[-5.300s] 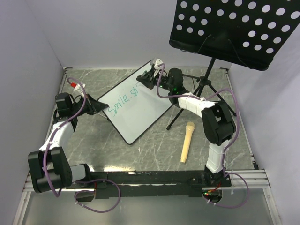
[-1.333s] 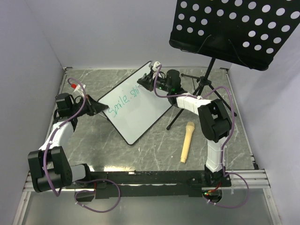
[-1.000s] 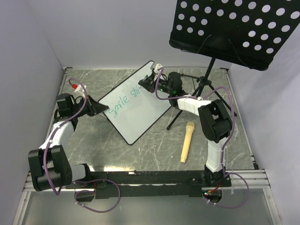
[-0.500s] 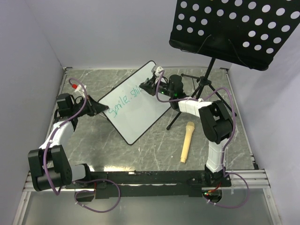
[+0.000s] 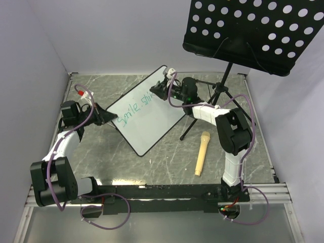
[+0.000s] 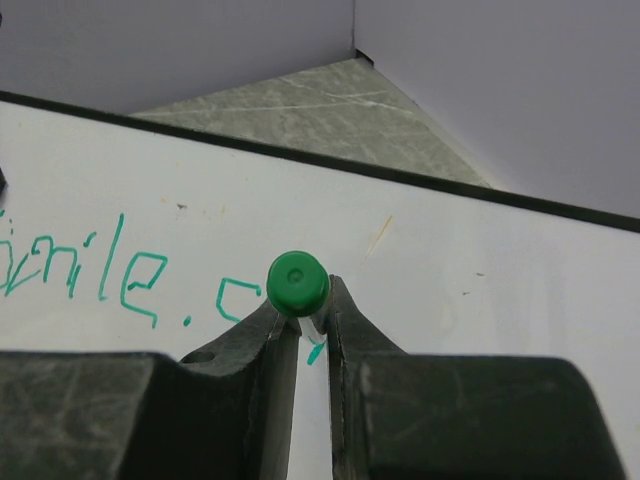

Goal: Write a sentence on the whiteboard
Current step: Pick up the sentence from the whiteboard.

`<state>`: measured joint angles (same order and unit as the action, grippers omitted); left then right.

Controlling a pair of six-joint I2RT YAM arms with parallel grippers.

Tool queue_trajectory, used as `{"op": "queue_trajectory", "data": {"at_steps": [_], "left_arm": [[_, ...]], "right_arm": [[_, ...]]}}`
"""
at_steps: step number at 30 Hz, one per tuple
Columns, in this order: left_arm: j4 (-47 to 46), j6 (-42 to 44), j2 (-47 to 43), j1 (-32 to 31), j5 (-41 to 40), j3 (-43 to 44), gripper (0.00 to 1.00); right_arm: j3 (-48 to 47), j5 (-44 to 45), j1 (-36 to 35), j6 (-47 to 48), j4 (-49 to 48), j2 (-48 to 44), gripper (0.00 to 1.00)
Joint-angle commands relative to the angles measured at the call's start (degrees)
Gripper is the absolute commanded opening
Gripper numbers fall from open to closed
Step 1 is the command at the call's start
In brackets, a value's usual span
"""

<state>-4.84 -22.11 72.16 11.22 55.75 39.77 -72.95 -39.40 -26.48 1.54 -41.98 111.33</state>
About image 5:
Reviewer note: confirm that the beige microphone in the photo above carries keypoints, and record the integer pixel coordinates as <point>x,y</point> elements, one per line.
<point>204,140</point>

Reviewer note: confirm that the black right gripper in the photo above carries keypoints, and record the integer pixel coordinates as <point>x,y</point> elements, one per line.
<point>161,90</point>

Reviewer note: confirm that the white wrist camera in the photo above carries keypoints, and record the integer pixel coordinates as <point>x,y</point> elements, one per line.
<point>86,97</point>
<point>169,74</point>

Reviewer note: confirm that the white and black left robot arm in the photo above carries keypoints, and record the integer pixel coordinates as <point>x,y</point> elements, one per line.
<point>53,180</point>

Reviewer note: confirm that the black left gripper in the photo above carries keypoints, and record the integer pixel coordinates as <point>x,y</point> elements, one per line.
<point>102,116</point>

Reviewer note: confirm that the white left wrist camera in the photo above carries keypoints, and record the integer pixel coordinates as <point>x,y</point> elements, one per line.
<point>86,97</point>

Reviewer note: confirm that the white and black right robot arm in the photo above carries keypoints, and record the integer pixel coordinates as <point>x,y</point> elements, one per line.
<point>235,135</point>

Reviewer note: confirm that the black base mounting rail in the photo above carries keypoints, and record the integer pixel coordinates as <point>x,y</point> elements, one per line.
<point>164,198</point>

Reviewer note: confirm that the white whiteboard with black frame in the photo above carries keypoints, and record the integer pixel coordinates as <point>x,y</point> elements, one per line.
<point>143,118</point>

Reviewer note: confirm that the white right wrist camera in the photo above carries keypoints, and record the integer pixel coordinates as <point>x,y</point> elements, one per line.
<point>169,74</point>

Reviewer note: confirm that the black perforated music stand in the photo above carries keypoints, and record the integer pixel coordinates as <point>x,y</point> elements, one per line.
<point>268,36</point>

